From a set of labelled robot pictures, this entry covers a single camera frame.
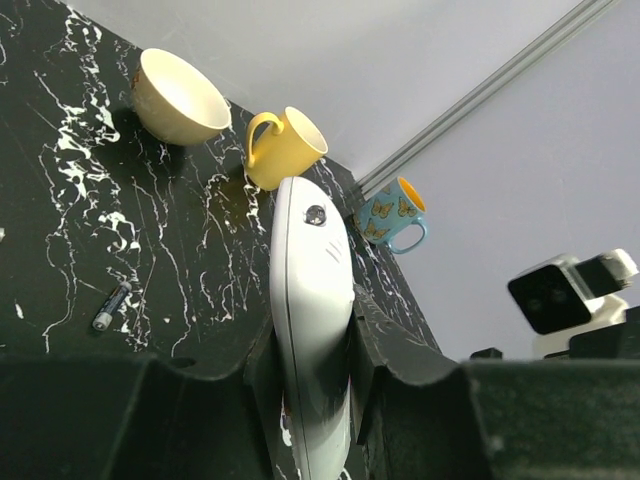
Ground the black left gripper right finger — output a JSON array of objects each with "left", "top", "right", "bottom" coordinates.
[{"left": 349, "top": 284, "right": 640, "bottom": 480}]

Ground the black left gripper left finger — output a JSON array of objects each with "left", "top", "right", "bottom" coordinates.
[{"left": 1, "top": 303, "right": 280, "bottom": 479}]

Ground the white remote control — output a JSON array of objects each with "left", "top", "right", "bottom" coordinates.
[{"left": 269, "top": 177, "right": 355, "bottom": 479}]

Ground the grey black AAA battery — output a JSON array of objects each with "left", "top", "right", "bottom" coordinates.
[{"left": 92, "top": 281, "right": 132, "bottom": 332}]

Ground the blue butterfly mug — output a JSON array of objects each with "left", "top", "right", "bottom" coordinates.
[{"left": 353, "top": 177, "right": 428, "bottom": 255}]

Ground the cream ceramic bowl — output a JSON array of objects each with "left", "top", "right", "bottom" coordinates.
[{"left": 131, "top": 48, "right": 232, "bottom": 146}]

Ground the yellow mug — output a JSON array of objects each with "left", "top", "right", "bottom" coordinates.
[{"left": 244, "top": 106, "right": 329, "bottom": 191}]

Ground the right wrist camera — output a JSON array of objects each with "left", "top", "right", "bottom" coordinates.
[{"left": 507, "top": 248, "right": 639, "bottom": 359}]

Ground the aluminium rail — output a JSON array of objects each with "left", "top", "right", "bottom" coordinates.
[{"left": 358, "top": 0, "right": 617, "bottom": 197}]

